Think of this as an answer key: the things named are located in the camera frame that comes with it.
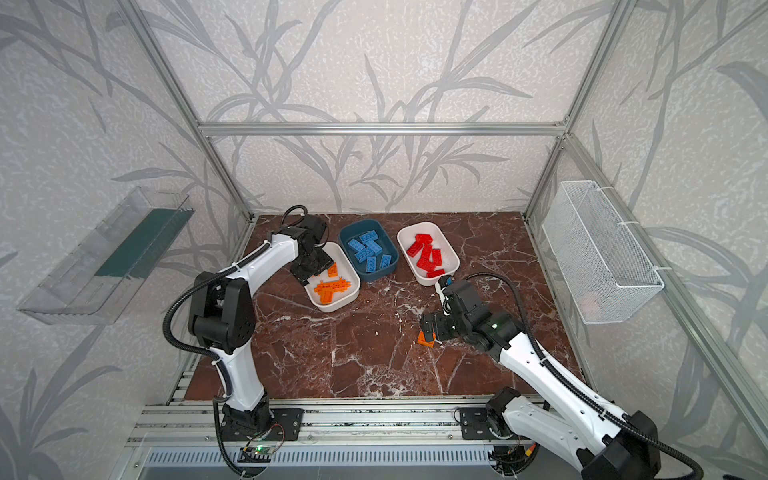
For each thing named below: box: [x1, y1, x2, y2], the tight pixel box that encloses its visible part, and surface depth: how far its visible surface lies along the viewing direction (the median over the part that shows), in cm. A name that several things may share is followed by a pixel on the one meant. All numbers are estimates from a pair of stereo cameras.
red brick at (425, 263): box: [416, 255, 436, 272], surface depth 107 cm
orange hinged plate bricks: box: [314, 277, 352, 304], surface depth 98 cm
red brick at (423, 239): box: [415, 234, 433, 245], surface depth 113 cm
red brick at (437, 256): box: [432, 248, 443, 266], surface depth 109 cm
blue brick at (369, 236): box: [359, 230, 379, 242], surface depth 114 cm
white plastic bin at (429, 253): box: [396, 221, 460, 286], surface depth 110 cm
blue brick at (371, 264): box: [366, 256, 377, 273], surface depth 106 cm
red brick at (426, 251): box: [420, 243, 433, 259], surface depth 110 cm
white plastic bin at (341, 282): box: [304, 242, 361, 313], surface depth 98 cm
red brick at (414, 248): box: [406, 241, 424, 258], surface depth 110 cm
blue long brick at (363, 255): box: [354, 248, 374, 263], surface depth 107 cm
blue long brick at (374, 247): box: [365, 240, 383, 256], surface depth 110 cm
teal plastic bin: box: [338, 219, 399, 281], surface depth 110 cm
